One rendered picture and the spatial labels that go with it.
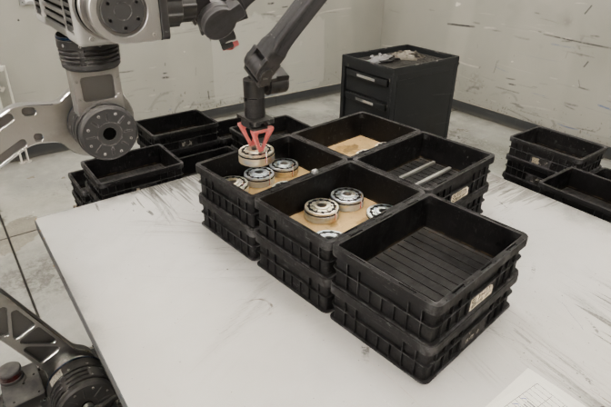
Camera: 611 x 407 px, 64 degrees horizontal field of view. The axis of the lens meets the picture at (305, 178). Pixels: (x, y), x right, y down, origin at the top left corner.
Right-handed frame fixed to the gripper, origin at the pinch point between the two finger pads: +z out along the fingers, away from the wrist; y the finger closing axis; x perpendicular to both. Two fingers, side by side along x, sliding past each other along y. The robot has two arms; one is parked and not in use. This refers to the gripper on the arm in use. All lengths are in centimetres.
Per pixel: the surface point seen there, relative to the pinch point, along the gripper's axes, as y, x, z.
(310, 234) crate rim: -32.1, 4.5, 11.7
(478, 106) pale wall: 161, -342, 92
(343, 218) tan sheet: -18.5, -17.6, 21.1
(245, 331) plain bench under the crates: -30, 22, 34
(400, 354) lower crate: -60, 0, 31
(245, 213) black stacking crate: -4.8, 7.2, 17.6
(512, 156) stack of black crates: 23, -176, 55
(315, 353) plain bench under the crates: -46, 13, 35
